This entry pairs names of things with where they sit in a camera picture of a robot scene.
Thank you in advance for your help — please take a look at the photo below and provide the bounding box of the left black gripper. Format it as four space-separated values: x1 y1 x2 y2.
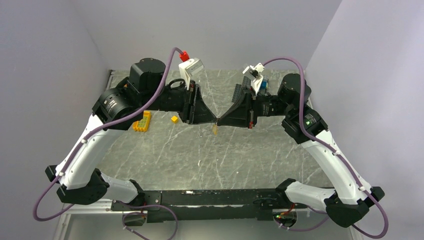
142 79 218 125

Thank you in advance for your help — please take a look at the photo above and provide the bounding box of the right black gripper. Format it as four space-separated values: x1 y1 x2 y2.
217 84 293 128

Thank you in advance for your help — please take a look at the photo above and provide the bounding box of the yellow key tag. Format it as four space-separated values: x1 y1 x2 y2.
212 124 218 136

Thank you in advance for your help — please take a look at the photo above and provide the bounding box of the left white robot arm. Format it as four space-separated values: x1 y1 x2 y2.
45 58 216 210

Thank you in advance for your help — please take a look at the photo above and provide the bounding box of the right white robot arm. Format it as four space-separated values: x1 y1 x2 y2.
217 73 385 228

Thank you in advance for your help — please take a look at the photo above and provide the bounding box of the small yellow cube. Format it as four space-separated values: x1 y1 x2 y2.
171 115 179 124

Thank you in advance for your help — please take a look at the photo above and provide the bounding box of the grey and blue lego stack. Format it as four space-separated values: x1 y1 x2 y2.
231 76 270 103

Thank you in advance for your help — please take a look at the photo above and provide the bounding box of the yellow window toy block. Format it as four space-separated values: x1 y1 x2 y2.
132 111 152 132

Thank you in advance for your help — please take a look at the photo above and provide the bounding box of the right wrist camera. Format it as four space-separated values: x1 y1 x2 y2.
242 62 265 94

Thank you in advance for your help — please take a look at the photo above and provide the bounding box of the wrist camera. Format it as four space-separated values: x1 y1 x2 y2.
178 51 204 91
242 62 265 94

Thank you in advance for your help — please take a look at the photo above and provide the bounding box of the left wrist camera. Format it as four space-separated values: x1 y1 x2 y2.
178 51 204 91

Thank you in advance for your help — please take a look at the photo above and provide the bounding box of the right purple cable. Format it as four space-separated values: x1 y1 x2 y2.
263 56 389 240

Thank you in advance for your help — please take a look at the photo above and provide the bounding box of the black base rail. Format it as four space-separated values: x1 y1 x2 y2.
110 188 299 223

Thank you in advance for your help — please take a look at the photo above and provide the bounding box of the aluminium frame rail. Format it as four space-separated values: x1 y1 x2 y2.
53 199 140 240

